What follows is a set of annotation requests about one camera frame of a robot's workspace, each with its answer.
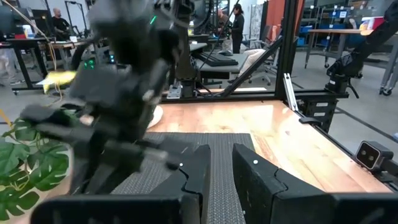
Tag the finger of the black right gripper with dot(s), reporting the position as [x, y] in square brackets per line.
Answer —
[90, 165]
[122, 169]

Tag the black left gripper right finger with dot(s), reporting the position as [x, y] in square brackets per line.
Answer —
[261, 193]

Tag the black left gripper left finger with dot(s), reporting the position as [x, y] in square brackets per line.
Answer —
[192, 193]

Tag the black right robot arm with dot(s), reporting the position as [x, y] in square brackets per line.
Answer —
[130, 37]

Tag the grey woven placemat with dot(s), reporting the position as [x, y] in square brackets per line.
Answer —
[224, 174]

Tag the black computer with green light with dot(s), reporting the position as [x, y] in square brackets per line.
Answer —
[89, 63]

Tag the green plant in white pot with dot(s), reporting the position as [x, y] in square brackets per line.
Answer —
[46, 174]

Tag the white round plate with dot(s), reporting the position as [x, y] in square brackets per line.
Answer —
[156, 116]

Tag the person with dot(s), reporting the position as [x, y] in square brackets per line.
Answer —
[237, 31]
[222, 21]
[6, 67]
[60, 26]

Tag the black keyboard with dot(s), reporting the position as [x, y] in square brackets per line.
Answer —
[217, 59]

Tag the grey desk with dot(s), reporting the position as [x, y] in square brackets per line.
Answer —
[224, 70]

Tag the beige office chair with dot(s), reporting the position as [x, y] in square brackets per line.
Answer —
[253, 59]

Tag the orange partition panel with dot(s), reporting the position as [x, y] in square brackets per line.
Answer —
[276, 15]

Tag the wooden top table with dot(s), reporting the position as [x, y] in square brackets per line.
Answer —
[335, 31]

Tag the red and yellow box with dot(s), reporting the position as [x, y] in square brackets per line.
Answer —
[371, 22]

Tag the silver mounting bracket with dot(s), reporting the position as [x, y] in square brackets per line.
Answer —
[290, 91]
[174, 91]

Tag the black frame desk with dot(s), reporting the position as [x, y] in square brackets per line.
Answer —
[21, 42]

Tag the grey depth camera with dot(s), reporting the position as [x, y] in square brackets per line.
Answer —
[370, 154]

